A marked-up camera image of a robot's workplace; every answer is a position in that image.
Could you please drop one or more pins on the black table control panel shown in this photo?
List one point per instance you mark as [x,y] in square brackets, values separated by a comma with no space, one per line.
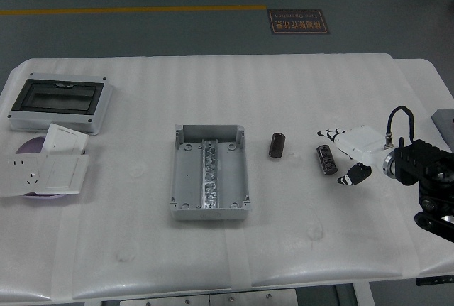
[436,281]

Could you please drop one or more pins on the brown floor sign, orange text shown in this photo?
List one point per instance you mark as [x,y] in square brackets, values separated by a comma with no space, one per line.
[298,22]

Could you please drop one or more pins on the white switch panel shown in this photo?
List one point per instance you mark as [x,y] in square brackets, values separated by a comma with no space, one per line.
[67,139]
[60,174]

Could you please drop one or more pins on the white foam mat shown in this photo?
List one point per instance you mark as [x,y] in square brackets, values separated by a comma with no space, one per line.
[142,107]

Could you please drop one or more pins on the white table leg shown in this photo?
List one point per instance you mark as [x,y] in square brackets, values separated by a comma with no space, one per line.
[362,295]

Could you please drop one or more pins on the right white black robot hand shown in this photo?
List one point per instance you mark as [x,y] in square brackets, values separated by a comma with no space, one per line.
[365,142]

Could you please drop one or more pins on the black battery with white print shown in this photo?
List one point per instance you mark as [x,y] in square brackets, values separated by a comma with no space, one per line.
[326,160]

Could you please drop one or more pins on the grey enclosure with dark window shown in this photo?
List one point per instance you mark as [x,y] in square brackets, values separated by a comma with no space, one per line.
[56,98]

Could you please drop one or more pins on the open grey box, metal rail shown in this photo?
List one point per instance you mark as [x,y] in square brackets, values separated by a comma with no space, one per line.
[188,178]

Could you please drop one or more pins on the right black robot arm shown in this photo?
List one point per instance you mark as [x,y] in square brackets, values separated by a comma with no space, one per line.
[418,160]

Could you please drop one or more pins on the grey metal plate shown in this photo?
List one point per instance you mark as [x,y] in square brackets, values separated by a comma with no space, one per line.
[253,299]
[163,300]

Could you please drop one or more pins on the purple plate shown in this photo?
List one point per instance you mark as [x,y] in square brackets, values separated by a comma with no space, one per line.
[32,146]

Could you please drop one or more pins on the dark brown cylindrical battery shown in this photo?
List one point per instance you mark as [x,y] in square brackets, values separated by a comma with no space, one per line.
[276,146]

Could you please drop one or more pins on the grey block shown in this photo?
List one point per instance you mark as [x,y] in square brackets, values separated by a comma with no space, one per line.
[445,121]

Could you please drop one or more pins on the white wall socket panel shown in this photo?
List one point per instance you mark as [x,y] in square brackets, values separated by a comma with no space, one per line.
[17,174]

